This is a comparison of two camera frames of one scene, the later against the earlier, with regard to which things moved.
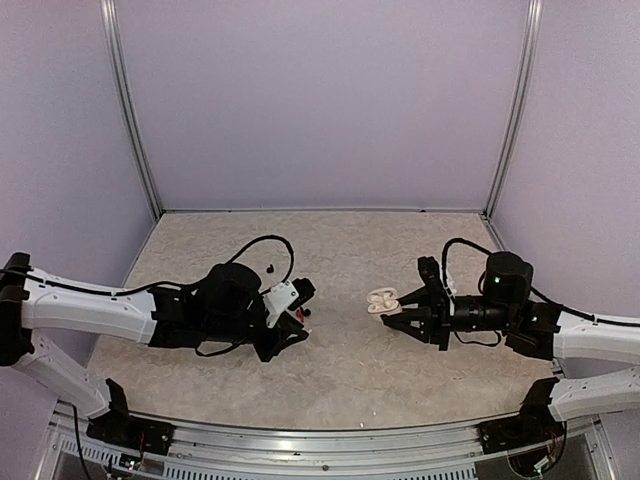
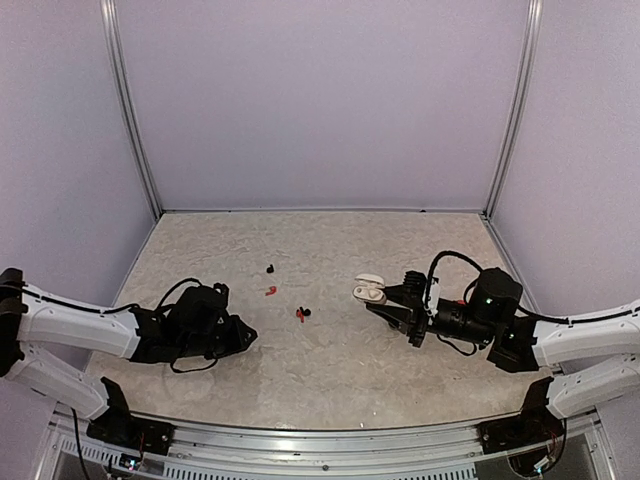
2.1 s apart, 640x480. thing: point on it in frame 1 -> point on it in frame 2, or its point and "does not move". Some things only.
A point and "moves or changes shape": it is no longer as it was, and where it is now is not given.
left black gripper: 280,340 -> 240,340
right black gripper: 436,317 does not move
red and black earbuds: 301,314 does not move
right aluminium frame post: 535,22 does not move
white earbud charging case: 383,301 moves or changes shape
